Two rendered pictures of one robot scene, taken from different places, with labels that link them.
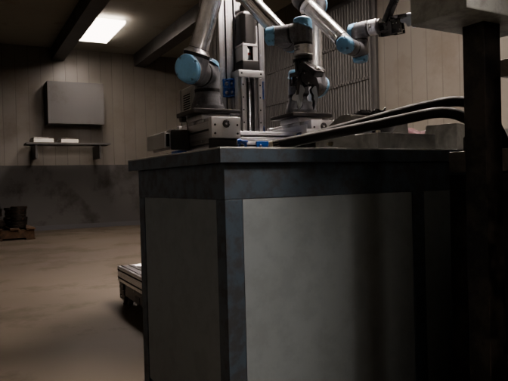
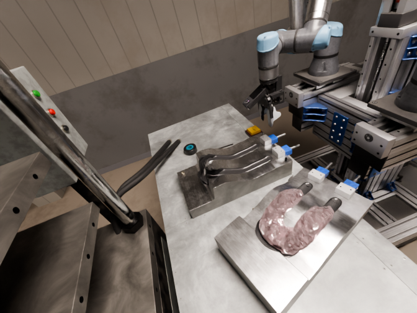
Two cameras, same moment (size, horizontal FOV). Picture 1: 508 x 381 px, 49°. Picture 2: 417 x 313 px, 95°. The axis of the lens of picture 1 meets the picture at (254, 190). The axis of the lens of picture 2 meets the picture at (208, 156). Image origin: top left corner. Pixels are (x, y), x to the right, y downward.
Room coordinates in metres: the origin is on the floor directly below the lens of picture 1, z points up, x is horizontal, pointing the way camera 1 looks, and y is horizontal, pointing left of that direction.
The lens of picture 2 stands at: (2.22, -1.02, 1.52)
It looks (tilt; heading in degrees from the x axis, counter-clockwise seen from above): 40 degrees down; 112
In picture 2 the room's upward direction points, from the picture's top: 17 degrees counter-clockwise
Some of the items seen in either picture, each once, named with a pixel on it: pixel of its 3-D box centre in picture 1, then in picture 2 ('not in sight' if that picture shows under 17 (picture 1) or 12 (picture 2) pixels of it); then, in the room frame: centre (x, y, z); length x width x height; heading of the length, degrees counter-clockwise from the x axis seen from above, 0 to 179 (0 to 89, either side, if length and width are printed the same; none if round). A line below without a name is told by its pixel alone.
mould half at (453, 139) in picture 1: (410, 144); (294, 223); (2.31, -0.64, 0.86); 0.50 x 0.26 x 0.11; 48
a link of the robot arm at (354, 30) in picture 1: (359, 30); not in sight; (2.72, -0.53, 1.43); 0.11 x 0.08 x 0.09; 53
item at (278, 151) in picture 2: not in sight; (287, 149); (2.32, -0.29, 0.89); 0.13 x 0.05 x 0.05; 30
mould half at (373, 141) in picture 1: (356, 137); (229, 167); (2.05, -0.38, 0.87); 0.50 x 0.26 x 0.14; 30
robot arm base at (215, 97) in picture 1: (207, 100); (324, 61); (2.55, 0.20, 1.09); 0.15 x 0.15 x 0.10
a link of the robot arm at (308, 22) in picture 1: (302, 32); (267, 50); (2.24, -0.21, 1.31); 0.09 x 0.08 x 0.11; 68
